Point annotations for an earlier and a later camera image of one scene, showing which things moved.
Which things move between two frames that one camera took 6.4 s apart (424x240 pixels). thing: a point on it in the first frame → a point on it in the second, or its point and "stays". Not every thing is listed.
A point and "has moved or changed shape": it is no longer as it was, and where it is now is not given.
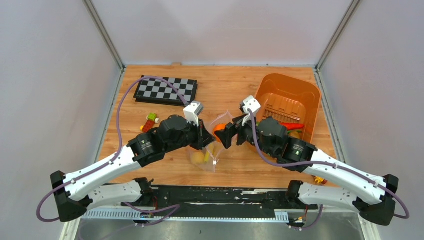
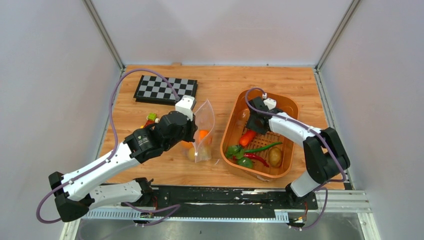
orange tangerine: [218, 127] has moved or changed shape
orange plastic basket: [289, 99] → [235, 117]
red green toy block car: [151, 119] stays
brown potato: [294, 134] has moved or changed shape
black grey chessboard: [156, 91] stays
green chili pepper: [289, 131] has moved or changed shape
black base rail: [204, 197] stays
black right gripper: [231, 129] → [251, 126]
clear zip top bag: [208, 157] has moved or changed shape
